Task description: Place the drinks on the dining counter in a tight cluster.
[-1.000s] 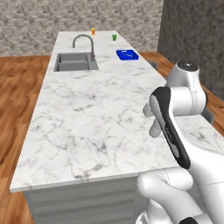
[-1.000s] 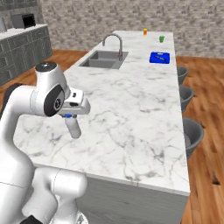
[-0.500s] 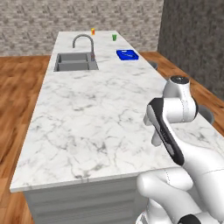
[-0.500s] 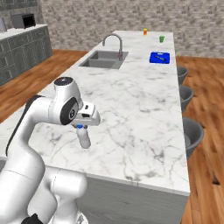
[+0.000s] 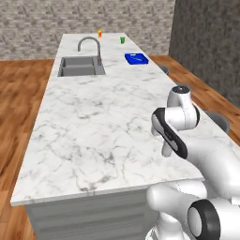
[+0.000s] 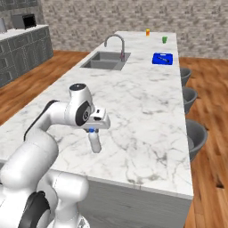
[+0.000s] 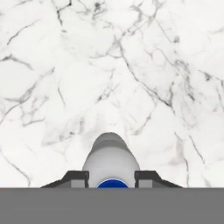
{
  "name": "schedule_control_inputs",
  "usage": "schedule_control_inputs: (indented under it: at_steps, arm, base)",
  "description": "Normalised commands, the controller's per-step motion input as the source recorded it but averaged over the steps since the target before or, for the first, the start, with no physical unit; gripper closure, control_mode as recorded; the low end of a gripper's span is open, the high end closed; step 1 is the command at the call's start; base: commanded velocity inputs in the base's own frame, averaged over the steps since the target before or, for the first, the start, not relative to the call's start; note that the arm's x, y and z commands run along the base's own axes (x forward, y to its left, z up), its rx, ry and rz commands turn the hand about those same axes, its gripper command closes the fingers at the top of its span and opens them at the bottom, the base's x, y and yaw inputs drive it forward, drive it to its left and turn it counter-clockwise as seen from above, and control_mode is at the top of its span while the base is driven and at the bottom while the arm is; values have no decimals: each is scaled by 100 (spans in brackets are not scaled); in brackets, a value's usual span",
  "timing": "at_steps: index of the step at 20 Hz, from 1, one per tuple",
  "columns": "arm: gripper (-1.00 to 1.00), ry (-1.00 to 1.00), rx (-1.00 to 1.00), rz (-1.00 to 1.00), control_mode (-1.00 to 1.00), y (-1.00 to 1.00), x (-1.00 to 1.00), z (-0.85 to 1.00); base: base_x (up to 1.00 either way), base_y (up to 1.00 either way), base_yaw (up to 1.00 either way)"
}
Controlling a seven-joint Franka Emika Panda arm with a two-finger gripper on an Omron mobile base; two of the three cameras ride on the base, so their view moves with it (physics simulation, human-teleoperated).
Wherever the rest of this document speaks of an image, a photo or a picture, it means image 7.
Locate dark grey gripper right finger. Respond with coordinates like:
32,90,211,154
134,170,184,189

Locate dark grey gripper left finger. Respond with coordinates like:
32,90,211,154
40,170,90,189

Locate white bottle with blue label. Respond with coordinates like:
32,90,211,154
81,131,141,189

